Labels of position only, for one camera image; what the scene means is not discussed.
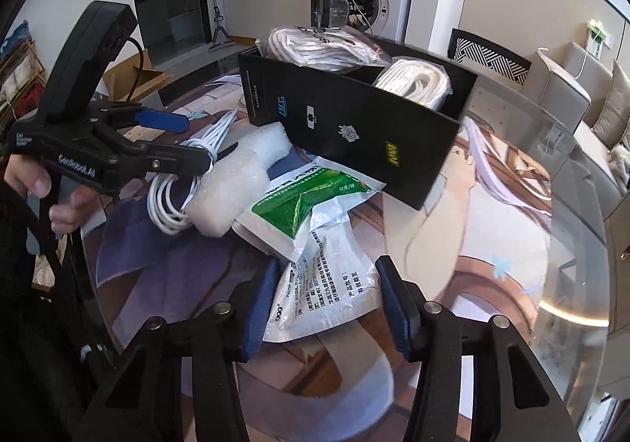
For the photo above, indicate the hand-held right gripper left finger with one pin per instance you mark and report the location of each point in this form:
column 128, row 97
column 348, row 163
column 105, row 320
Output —
column 258, row 314

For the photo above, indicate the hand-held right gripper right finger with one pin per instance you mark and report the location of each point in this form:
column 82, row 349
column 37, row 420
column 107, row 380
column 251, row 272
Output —
column 398, row 314

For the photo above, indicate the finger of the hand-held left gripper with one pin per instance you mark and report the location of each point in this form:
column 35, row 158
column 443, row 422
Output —
column 182, row 160
column 162, row 121

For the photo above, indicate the white foam block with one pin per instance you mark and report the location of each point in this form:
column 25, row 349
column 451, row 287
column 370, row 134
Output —
column 226, row 191

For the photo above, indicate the white printed packet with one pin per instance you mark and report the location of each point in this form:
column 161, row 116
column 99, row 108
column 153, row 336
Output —
column 325, row 284

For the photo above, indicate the bagged white laces black logo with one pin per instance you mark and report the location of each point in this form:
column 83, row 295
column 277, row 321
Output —
column 315, row 48

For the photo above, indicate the black cardboard box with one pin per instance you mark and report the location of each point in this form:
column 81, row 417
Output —
column 354, row 127

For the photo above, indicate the person's left hand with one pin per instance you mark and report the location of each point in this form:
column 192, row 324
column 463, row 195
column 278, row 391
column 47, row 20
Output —
column 29, row 176

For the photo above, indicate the open cardboard box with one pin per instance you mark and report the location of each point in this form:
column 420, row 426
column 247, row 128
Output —
column 115, row 77

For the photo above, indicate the printed table mat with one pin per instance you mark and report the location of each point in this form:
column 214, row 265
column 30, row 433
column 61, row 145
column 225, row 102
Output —
column 443, row 250

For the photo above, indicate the white bin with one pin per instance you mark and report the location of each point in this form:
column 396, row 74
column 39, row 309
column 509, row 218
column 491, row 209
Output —
column 184, row 26

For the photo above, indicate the grey fluffy throw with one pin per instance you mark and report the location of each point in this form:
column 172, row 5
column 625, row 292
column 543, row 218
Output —
column 620, row 159

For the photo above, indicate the chair with patterned back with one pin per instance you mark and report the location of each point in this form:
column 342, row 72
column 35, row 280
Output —
column 487, row 58

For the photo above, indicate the beige sofa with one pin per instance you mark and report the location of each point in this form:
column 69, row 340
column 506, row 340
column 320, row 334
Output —
column 561, row 92

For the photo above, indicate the grey pillow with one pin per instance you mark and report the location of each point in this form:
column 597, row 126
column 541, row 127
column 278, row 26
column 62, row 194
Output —
column 613, row 107

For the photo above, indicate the white wall power strip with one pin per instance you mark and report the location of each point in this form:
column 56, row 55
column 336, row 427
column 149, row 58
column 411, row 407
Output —
column 598, row 33

